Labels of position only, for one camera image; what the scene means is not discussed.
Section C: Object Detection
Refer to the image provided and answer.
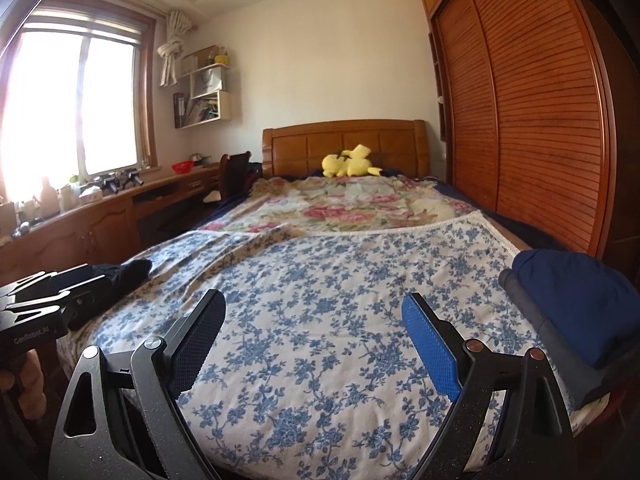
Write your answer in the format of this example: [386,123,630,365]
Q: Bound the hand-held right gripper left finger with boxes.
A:
[47,288,227,480]

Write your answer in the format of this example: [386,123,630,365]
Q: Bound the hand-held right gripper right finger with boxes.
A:
[401,291,573,480]

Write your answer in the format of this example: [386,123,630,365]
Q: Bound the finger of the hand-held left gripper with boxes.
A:
[0,275,109,319]
[0,263,107,302]

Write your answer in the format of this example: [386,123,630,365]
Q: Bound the black buttoned coat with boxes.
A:
[67,259,153,331]

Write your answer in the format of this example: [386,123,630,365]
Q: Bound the person's left hand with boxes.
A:
[19,351,47,412]

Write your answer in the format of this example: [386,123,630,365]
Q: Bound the wooden desk cabinet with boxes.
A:
[0,165,223,281]

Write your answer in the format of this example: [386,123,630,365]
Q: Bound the blue floral bed sheet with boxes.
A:
[57,210,613,466]

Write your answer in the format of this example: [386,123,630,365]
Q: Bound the black gadgets on desk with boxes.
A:
[102,170,143,193]

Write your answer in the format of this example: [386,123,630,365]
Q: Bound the folded grey garment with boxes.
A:
[500,267,621,408]

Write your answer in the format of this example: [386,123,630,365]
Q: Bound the folded navy blue garment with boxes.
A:
[512,248,640,368]

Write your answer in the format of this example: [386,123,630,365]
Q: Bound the pink floral quilt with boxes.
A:
[192,175,483,236]

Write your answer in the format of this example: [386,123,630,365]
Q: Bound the dark wooden chair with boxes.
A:
[218,151,252,198]

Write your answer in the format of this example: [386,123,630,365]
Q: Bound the wooden framed window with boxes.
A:
[0,0,161,201]

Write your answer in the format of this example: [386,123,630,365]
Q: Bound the yellow plush toy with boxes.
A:
[321,144,383,178]

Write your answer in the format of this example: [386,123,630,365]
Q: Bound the wooden bed headboard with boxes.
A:
[262,120,431,181]

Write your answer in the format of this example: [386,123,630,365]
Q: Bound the tied cream curtain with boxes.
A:
[157,10,193,87]

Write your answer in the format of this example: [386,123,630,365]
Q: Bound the wooden slatted wardrobe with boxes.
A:
[419,0,626,261]

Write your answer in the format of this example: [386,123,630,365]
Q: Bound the white wall shelf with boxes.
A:
[172,45,233,129]

